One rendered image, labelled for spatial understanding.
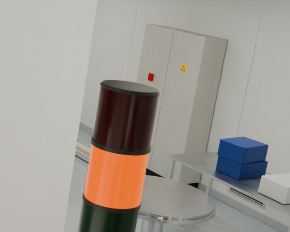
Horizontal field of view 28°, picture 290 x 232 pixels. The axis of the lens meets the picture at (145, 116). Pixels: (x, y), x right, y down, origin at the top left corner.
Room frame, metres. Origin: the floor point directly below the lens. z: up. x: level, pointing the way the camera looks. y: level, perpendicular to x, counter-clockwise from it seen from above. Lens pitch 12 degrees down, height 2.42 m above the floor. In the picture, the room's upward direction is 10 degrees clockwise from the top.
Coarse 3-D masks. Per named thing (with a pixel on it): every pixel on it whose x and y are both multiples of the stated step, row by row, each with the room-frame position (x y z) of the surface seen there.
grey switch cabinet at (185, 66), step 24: (144, 48) 8.11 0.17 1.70; (168, 48) 7.73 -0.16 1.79; (192, 48) 7.39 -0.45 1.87; (216, 48) 7.39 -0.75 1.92; (144, 72) 8.04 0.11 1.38; (168, 72) 7.66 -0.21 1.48; (192, 72) 7.33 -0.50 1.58; (216, 72) 7.45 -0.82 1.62; (168, 96) 7.60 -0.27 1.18; (192, 96) 7.27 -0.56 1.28; (168, 120) 7.54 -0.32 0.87; (192, 120) 7.27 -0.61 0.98; (168, 144) 7.48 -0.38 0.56; (192, 144) 7.32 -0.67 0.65; (168, 168) 7.41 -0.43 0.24
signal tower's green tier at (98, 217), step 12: (84, 204) 0.46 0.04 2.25; (84, 216) 0.46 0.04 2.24; (96, 216) 0.45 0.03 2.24; (108, 216) 0.45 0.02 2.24; (120, 216) 0.45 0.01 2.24; (132, 216) 0.46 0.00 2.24; (84, 228) 0.45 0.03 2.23; (96, 228) 0.45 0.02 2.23; (108, 228) 0.45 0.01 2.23; (120, 228) 0.45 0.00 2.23; (132, 228) 0.46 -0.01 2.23
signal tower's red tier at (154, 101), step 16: (112, 96) 0.45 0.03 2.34; (128, 96) 0.45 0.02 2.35; (144, 96) 0.45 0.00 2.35; (112, 112) 0.45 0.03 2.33; (128, 112) 0.45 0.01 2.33; (144, 112) 0.45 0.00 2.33; (96, 128) 0.46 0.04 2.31; (112, 128) 0.45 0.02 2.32; (128, 128) 0.45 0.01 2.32; (144, 128) 0.45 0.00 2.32; (112, 144) 0.45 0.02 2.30; (128, 144) 0.45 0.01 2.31; (144, 144) 0.46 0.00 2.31
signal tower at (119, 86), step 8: (104, 80) 0.48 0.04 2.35; (112, 80) 0.48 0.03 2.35; (112, 88) 0.45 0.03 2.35; (120, 88) 0.45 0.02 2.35; (128, 88) 0.46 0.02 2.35; (136, 88) 0.46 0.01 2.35; (144, 88) 0.47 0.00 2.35; (152, 88) 0.48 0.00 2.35; (96, 144) 0.45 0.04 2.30; (112, 152) 0.45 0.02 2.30; (120, 152) 0.45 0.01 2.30; (128, 152) 0.45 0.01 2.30; (136, 152) 0.45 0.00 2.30; (144, 152) 0.46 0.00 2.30; (88, 200) 0.45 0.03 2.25; (96, 208) 0.45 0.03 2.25; (104, 208) 0.45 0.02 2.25; (112, 208) 0.45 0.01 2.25; (136, 208) 0.46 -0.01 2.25
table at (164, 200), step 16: (144, 192) 4.31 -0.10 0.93; (160, 192) 4.38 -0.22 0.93; (176, 192) 4.45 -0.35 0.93; (192, 192) 4.52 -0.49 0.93; (144, 208) 3.97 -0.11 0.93; (160, 208) 4.03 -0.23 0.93; (176, 208) 4.09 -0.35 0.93; (192, 208) 4.15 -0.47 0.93; (208, 208) 4.21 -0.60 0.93; (144, 224) 4.28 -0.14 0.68; (160, 224) 4.27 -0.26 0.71; (176, 224) 3.89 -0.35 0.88
